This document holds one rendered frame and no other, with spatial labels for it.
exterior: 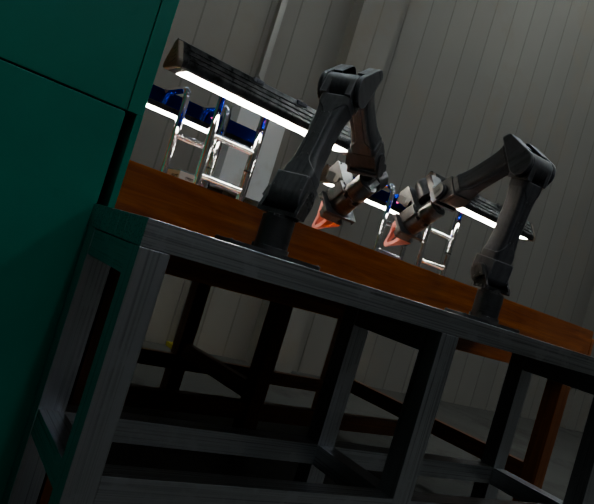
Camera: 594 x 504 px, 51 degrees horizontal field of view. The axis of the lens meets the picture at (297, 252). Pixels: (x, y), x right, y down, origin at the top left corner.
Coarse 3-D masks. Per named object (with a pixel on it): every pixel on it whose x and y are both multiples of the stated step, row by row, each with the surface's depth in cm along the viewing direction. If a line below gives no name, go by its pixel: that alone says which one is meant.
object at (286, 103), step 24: (192, 48) 152; (192, 72) 150; (216, 72) 155; (240, 72) 161; (240, 96) 159; (264, 96) 164; (288, 96) 171; (288, 120) 169; (312, 120) 174; (336, 144) 180
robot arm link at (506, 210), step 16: (544, 160) 145; (512, 176) 147; (528, 176) 143; (544, 176) 145; (512, 192) 146; (528, 192) 144; (512, 208) 145; (528, 208) 145; (496, 224) 148; (512, 224) 145; (496, 240) 147; (512, 240) 146; (480, 256) 148; (496, 256) 145; (512, 256) 147; (496, 272) 145
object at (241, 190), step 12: (216, 108) 177; (216, 120) 177; (264, 120) 186; (264, 132) 187; (204, 144) 177; (228, 144) 181; (240, 144) 183; (252, 144) 186; (204, 156) 176; (252, 156) 185; (204, 168) 177; (252, 168) 186; (204, 180) 178; (216, 180) 180; (240, 192) 185
